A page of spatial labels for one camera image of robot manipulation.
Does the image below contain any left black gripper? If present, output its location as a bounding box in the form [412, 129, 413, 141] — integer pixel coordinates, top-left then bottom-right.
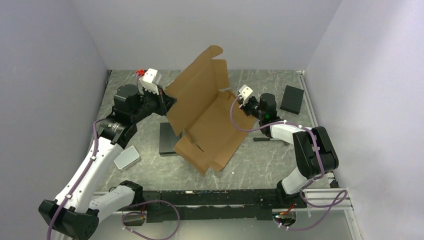
[130, 83, 178, 123]

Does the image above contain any brown cardboard box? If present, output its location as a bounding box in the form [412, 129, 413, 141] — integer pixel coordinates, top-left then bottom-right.
[165, 45, 256, 175]

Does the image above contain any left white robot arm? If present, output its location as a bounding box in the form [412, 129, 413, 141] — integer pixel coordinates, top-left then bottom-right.
[38, 84, 177, 240]

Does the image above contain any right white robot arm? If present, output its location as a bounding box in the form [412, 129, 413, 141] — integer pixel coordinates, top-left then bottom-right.
[237, 89, 339, 208]

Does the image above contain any black square box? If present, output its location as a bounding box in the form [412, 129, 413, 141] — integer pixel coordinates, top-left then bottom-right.
[279, 85, 304, 115]

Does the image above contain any black rectangular block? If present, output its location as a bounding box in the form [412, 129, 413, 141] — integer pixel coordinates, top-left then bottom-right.
[158, 122, 182, 157]

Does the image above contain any silver metal tin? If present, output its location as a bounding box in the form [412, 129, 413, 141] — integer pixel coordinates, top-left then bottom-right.
[114, 145, 141, 171]

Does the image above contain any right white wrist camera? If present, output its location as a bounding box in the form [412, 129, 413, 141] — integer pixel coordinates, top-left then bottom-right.
[238, 84, 254, 104]

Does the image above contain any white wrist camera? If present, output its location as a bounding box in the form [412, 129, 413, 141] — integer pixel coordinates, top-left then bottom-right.
[238, 84, 254, 104]
[135, 68, 162, 95]

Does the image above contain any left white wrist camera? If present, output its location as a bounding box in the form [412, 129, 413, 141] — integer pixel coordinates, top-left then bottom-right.
[135, 68, 162, 95]

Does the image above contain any black handled claw hammer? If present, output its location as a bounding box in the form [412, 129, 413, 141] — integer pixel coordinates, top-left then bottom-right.
[253, 137, 290, 146]

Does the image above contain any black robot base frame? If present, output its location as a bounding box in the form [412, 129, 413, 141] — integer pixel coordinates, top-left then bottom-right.
[109, 185, 296, 223]

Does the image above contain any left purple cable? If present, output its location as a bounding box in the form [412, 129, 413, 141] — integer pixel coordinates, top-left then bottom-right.
[46, 119, 181, 240]

